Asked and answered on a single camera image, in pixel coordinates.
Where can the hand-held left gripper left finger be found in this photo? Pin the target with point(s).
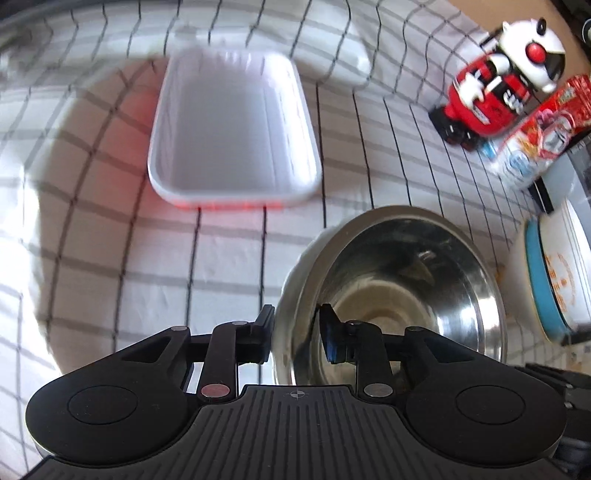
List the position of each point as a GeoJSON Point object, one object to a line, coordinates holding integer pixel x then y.
{"type": "Point", "coordinates": [258, 339]}

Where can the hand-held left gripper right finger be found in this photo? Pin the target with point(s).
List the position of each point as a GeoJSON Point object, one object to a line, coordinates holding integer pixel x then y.
{"type": "Point", "coordinates": [330, 339]}

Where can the stainless steel bowl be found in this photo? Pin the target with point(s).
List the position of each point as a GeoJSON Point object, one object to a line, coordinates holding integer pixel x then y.
{"type": "Point", "coordinates": [406, 286]}

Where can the blue bowl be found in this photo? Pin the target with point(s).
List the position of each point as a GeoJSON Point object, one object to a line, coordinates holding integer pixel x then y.
{"type": "Point", "coordinates": [542, 277]}

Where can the tall white patterned bowl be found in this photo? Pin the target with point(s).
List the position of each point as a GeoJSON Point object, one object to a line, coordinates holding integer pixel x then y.
{"type": "Point", "coordinates": [570, 267]}

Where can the checked white tablecloth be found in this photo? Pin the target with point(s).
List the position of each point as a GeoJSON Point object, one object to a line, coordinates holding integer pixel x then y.
{"type": "Point", "coordinates": [115, 258]}

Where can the white and red tray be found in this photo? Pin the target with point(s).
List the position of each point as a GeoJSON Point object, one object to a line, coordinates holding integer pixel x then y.
{"type": "Point", "coordinates": [231, 129]}

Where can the white computer case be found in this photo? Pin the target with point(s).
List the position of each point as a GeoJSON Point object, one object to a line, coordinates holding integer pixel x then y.
{"type": "Point", "coordinates": [565, 180]}

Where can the red cereal bag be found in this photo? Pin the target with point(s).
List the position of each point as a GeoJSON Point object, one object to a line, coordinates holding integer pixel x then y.
{"type": "Point", "coordinates": [540, 138]}

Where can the red white toy robot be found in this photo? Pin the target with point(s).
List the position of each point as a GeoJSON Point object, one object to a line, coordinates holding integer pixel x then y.
{"type": "Point", "coordinates": [498, 87]}

